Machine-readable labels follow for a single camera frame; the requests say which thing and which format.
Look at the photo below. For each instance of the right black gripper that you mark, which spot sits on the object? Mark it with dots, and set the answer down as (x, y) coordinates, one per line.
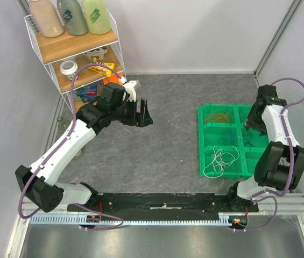
(250, 124)

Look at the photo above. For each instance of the green compartment bin tray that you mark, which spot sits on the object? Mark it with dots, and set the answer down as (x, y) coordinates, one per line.
(226, 148)

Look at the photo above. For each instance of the light green bottle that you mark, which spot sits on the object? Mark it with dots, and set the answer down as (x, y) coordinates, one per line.
(97, 16)

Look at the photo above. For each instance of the white wire wooden shelf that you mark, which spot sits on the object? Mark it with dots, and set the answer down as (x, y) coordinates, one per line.
(52, 51)

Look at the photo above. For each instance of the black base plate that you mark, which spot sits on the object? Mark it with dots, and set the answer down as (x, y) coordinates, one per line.
(114, 202)

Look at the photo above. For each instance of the grey slotted cable duct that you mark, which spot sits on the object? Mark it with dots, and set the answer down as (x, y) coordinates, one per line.
(93, 219)

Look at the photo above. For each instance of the white lidded paper cup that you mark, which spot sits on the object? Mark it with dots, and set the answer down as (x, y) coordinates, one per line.
(69, 69)

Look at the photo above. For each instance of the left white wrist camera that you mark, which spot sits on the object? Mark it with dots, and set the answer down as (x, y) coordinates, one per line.
(130, 89)

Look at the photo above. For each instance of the top orange snack box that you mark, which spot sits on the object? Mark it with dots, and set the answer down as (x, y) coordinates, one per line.
(112, 79)

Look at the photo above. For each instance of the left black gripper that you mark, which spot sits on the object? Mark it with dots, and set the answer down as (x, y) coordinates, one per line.
(147, 120)

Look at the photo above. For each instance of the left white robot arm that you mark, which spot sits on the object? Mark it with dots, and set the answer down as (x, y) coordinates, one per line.
(39, 181)

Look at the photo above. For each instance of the yellow candy bag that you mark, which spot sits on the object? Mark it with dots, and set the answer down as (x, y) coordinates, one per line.
(103, 68)

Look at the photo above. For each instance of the chobani yogurt pack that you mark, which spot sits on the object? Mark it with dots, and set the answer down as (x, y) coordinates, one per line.
(96, 53)

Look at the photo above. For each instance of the grey green bottle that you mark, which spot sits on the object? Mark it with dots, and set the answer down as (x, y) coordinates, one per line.
(72, 17)

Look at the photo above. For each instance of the blue snack package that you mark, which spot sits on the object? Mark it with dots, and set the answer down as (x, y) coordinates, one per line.
(87, 93)

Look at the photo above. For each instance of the beige bottle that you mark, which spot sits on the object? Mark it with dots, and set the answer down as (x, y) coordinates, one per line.
(46, 17)

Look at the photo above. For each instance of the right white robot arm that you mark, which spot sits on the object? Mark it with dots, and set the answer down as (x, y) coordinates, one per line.
(281, 165)

